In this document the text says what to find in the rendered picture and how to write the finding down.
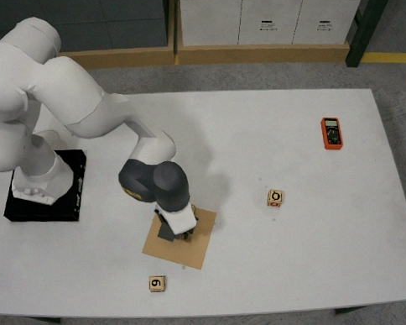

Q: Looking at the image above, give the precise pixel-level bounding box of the orange digital multimeter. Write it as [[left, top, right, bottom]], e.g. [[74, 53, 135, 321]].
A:
[[320, 118, 343, 150]]

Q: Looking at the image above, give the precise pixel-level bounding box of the tan square mat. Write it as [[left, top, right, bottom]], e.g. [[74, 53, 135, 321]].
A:
[[142, 207, 216, 270]]

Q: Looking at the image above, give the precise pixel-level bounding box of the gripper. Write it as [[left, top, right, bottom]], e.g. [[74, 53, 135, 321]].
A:
[[154, 206, 199, 239]]

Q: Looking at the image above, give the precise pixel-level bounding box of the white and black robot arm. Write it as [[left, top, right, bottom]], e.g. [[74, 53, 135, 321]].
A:
[[0, 17, 196, 242]]

